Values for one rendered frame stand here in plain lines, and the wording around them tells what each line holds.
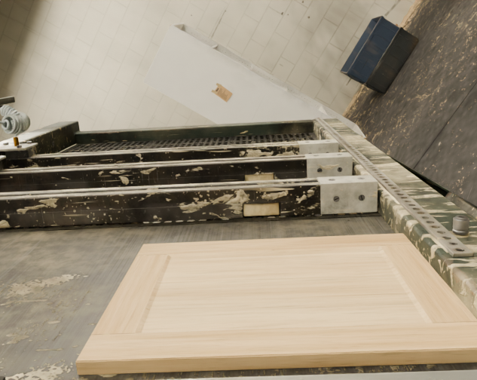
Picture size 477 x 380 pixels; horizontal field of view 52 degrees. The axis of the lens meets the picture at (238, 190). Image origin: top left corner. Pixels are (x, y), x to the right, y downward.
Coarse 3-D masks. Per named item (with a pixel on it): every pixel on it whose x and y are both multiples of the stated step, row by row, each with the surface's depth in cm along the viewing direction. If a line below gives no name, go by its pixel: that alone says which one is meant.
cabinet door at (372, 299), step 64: (192, 256) 87; (256, 256) 85; (320, 256) 84; (384, 256) 82; (128, 320) 66; (192, 320) 65; (256, 320) 65; (320, 320) 64; (384, 320) 63; (448, 320) 61
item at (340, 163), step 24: (0, 168) 142; (24, 168) 143; (48, 168) 142; (72, 168) 139; (96, 168) 138; (120, 168) 137; (144, 168) 137; (168, 168) 137; (192, 168) 136; (216, 168) 136; (240, 168) 136; (264, 168) 136; (288, 168) 136; (312, 168) 136; (336, 168) 135
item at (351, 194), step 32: (0, 192) 117; (32, 192) 115; (64, 192) 114; (96, 192) 112; (128, 192) 110; (160, 192) 110; (192, 192) 109; (224, 192) 109; (256, 192) 109; (288, 192) 109; (320, 192) 108; (352, 192) 108; (0, 224) 112; (32, 224) 112; (64, 224) 112
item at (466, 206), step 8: (408, 168) 230; (424, 176) 231; (432, 184) 237; (440, 192) 238; (448, 192) 232; (456, 200) 222; (464, 200) 226; (464, 208) 213; (472, 208) 207; (280, 216) 243
